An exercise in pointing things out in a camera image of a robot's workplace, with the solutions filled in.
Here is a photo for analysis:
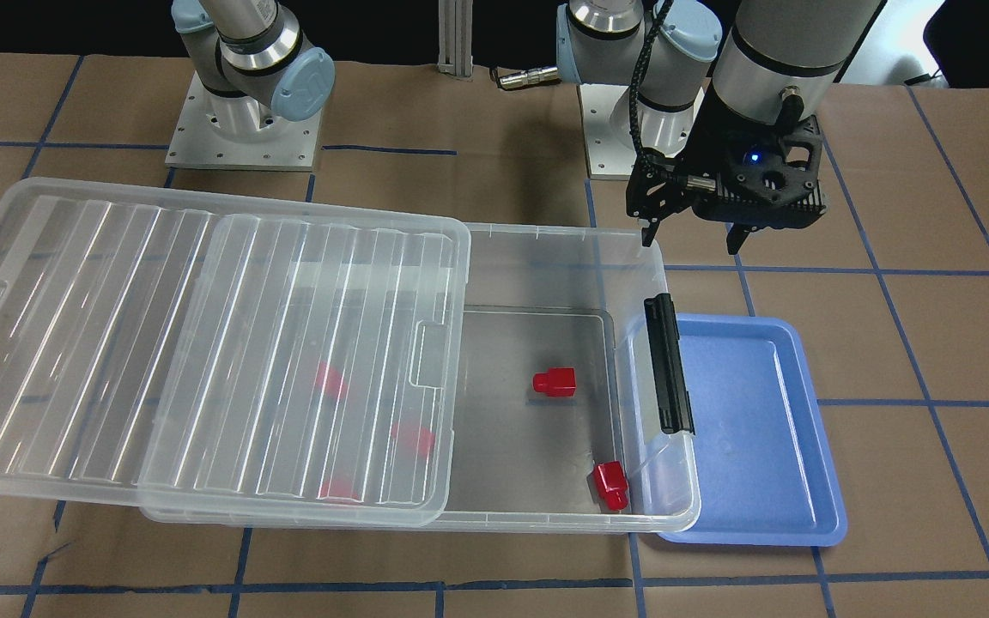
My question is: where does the clear ribbed box lid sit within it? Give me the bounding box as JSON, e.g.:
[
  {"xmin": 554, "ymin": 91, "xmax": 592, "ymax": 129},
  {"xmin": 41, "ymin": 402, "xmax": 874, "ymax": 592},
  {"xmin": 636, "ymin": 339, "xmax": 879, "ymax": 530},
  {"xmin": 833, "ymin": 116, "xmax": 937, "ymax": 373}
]
[{"xmin": 0, "ymin": 179, "xmax": 471, "ymax": 528}]

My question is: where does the clear plastic storage box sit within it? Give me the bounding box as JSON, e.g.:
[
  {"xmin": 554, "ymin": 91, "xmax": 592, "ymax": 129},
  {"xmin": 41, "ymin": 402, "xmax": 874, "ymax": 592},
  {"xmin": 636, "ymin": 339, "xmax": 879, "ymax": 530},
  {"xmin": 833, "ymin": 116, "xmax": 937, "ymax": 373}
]
[{"xmin": 137, "ymin": 215, "xmax": 701, "ymax": 533}]

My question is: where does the black box latch handle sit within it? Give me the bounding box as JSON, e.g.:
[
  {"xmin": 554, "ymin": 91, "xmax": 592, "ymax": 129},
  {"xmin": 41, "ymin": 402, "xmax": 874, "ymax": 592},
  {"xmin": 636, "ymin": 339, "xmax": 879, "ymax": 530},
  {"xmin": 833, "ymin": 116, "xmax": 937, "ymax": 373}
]
[{"xmin": 644, "ymin": 293, "xmax": 695, "ymax": 435}]

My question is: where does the red block near latch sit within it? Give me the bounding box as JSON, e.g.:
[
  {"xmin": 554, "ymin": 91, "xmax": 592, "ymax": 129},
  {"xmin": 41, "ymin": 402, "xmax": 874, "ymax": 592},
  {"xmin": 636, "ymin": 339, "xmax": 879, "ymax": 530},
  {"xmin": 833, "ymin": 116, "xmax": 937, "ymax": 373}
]
[{"xmin": 592, "ymin": 460, "xmax": 629, "ymax": 512}]

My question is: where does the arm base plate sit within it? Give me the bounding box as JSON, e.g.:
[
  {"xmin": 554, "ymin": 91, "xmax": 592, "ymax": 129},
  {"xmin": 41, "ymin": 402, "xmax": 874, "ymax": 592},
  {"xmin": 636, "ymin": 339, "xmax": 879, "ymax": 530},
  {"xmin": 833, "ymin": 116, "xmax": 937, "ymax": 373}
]
[
  {"xmin": 576, "ymin": 86, "xmax": 701, "ymax": 181},
  {"xmin": 165, "ymin": 74, "xmax": 325, "ymax": 172}
]

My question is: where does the red block in box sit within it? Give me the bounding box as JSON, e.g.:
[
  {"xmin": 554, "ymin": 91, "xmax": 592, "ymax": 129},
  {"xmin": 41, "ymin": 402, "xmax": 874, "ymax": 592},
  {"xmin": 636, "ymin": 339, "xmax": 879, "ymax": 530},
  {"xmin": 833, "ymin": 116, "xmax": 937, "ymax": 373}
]
[{"xmin": 313, "ymin": 361, "xmax": 347, "ymax": 402}]

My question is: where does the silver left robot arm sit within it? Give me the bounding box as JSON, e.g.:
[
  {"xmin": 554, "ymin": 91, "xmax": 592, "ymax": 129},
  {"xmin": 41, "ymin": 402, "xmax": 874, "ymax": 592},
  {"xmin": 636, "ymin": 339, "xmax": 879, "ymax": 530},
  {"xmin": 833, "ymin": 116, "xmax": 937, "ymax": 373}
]
[{"xmin": 556, "ymin": 1, "xmax": 882, "ymax": 255}]

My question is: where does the red block box centre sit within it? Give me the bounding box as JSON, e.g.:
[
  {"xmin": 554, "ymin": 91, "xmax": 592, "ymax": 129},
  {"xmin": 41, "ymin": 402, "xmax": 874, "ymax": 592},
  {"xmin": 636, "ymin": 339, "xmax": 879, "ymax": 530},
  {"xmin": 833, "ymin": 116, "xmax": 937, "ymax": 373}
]
[{"xmin": 390, "ymin": 421, "xmax": 437, "ymax": 461}]

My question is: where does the red block box front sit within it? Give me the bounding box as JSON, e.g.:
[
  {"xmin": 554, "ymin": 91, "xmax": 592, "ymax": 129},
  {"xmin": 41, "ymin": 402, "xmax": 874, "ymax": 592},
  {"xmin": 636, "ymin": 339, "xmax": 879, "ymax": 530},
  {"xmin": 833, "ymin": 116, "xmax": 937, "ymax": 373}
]
[{"xmin": 318, "ymin": 476, "xmax": 362, "ymax": 504}]

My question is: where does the blue plastic tray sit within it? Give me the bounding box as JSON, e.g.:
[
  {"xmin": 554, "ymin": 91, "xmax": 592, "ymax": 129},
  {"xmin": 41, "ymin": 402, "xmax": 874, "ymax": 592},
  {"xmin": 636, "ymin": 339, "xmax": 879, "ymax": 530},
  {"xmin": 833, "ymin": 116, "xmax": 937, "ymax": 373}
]
[{"xmin": 663, "ymin": 313, "xmax": 848, "ymax": 547}]

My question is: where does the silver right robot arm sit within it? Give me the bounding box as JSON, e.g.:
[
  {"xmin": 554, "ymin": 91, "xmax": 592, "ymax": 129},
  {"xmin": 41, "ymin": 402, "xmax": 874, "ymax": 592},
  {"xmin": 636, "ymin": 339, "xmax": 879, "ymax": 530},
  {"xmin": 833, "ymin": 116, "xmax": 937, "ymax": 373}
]
[{"xmin": 170, "ymin": 1, "xmax": 335, "ymax": 138}]

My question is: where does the red block box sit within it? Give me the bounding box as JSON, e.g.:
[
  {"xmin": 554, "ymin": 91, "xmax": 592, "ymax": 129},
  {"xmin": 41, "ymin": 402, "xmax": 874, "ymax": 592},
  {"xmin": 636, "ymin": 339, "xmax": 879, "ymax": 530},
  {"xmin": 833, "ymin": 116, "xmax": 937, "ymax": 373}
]
[
  {"xmin": 390, "ymin": 421, "xmax": 437, "ymax": 461},
  {"xmin": 318, "ymin": 476, "xmax": 362, "ymax": 504}
]

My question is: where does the aluminium frame post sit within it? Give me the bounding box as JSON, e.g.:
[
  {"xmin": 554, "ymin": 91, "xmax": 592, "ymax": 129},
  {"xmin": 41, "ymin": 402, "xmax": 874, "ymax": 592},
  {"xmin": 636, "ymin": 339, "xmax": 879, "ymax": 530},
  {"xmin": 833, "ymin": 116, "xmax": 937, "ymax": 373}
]
[{"xmin": 436, "ymin": 0, "xmax": 474, "ymax": 81}]

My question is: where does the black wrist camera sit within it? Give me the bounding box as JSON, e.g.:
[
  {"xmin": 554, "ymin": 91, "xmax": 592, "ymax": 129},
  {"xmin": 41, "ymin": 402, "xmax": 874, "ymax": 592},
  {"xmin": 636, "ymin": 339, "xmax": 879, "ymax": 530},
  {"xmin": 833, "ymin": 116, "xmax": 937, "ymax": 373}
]
[{"xmin": 698, "ymin": 117, "xmax": 828, "ymax": 228}]

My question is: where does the red block with stud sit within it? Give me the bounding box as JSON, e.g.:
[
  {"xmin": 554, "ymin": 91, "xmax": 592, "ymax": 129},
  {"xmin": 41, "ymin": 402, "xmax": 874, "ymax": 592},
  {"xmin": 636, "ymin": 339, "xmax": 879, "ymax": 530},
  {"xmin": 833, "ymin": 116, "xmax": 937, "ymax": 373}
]
[{"xmin": 532, "ymin": 367, "xmax": 577, "ymax": 398}]

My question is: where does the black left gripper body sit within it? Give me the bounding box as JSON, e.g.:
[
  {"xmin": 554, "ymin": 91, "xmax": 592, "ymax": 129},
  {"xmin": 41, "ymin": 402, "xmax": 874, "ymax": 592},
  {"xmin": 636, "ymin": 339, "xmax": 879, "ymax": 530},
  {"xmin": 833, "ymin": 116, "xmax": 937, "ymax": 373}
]
[{"xmin": 675, "ymin": 86, "xmax": 744, "ymax": 215}]

